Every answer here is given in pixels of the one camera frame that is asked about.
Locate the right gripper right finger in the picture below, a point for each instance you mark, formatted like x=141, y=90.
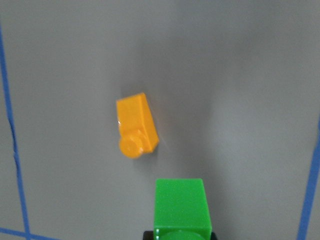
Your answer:
x=213, y=236

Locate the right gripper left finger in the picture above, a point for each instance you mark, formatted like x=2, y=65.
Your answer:
x=148, y=235

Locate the green block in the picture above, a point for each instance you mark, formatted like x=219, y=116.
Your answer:
x=181, y=210

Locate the orange block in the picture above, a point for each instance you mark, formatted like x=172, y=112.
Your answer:
x=137, y=130

